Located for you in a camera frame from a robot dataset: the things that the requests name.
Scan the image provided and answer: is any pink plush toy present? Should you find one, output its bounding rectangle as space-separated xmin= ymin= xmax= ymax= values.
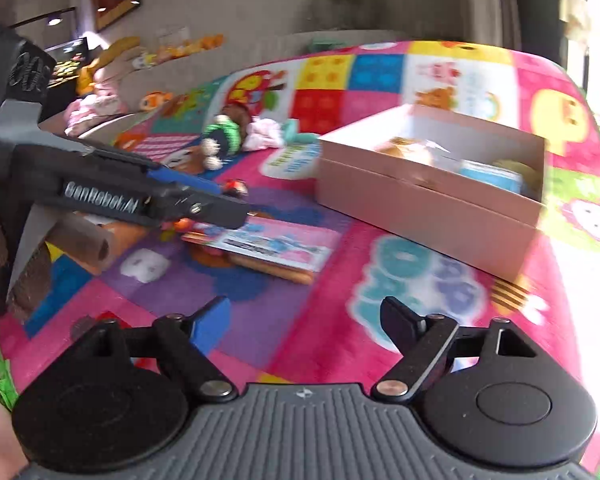
xmin=64 ymin=65 xmax=129 ymax=138

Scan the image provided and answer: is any yellow plush toys row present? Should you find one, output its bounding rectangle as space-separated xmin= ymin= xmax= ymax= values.
xmin=131 ymin=34 xmax=225 ymax=70

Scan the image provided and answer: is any packaged bread bun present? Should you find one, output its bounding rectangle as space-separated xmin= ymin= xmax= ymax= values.
xmin=376 ymin=136 xmax=434 ymax=166

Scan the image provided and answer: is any crochet doll green scarf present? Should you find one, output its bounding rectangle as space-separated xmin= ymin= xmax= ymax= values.
xmin=199 ymin=103 xmax=252 ymax=171

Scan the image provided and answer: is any red small toy drum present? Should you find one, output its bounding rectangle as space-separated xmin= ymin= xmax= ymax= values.
xmin=222 ymin=179 xmax=249 ymax=200

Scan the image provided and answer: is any gloved brown hand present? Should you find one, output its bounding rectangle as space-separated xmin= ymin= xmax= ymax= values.
xmin=0 ymin=214 xmax=114 ymax=320

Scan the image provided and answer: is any teal plastic toy frame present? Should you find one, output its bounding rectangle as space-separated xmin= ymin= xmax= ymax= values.
xmin=280 ymin=118 xmax=320 ymax=146

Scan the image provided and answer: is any grey neck pillow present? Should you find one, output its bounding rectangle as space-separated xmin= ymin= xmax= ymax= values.
xmin=303 ymin=0 xmax=387 ymax=30

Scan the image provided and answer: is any pink blue package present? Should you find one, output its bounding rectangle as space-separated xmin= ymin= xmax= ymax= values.
xmin=181 ymin=216 xmax=340 ymax=285

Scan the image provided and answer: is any colourful cartoon play mat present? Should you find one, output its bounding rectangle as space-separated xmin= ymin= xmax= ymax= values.
xmin=0 ymin=41 xmax=600 ymax=477

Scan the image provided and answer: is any yellow green plastic toy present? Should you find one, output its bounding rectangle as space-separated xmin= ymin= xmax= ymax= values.
xmin=494 ymin=159 xmax=542 ymax=196

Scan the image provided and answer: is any pink cardboard box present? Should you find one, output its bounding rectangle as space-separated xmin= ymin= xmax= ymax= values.
xmin=316 ymin=104 xmax=545 ymax=282

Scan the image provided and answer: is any blue tissue pack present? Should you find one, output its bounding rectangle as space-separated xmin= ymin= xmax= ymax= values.
xmin=458 ymin=160 xmax=522 ymax=194

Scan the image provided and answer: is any orange fish plush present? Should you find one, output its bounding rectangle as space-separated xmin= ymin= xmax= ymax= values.
xmin=138 ymin=91 xmax=173 ymax=112

